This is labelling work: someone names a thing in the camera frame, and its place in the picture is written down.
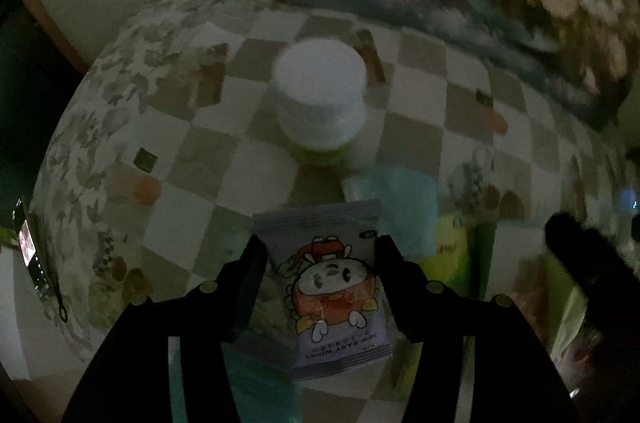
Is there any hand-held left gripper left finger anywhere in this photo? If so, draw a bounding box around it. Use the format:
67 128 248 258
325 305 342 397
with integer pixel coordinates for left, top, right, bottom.
62 234 271 423

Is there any cartoon print wipes packet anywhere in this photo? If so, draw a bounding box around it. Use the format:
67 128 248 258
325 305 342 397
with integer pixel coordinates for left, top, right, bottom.
250 199 393 370

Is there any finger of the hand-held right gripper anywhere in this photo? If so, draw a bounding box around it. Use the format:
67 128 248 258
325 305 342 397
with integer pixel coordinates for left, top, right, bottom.
544 212 640 299

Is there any green jar with white lid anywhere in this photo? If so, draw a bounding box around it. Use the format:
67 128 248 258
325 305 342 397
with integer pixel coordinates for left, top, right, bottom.
272 37 368 166

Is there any checked printed tablecloth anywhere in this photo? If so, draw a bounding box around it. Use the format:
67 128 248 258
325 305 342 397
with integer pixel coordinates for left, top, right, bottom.
27 0 640 404

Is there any teal cloth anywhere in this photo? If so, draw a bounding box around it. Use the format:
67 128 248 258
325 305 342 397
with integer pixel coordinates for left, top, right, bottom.
167 335 306 423

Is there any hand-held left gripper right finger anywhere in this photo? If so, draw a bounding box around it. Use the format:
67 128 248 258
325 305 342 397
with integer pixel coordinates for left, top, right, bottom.
374 234 583 423

